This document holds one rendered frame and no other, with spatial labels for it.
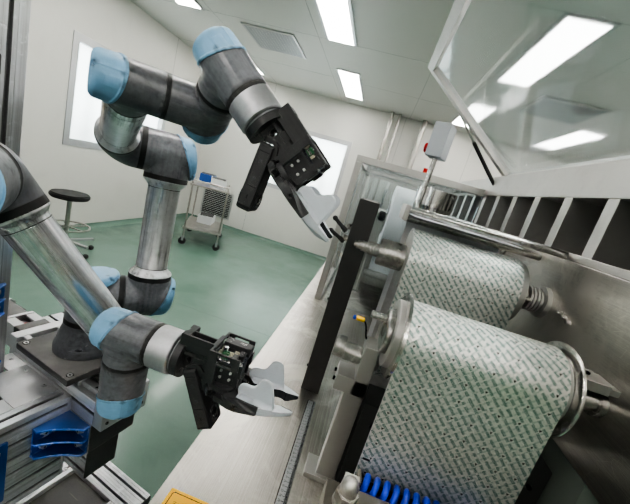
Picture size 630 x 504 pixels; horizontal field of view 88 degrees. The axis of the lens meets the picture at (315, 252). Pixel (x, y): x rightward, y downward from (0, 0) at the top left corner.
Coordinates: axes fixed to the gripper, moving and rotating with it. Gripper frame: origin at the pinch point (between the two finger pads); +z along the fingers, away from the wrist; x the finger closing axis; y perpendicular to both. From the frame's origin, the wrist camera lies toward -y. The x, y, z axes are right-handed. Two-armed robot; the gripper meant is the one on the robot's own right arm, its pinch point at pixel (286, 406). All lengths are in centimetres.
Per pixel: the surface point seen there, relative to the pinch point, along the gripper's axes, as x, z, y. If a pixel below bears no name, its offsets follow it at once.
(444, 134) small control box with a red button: 57, 17, 59
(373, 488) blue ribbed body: -3.4, 16.7, -5.3
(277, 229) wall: 556, -154, -80
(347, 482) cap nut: -7.6, 11.9, -1.9
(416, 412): -0.3, 19.3, 7.5
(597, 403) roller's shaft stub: 4.4, 44.7, 16.6
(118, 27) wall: 328, -341, 136
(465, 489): -0.4, 30.4, -2.0
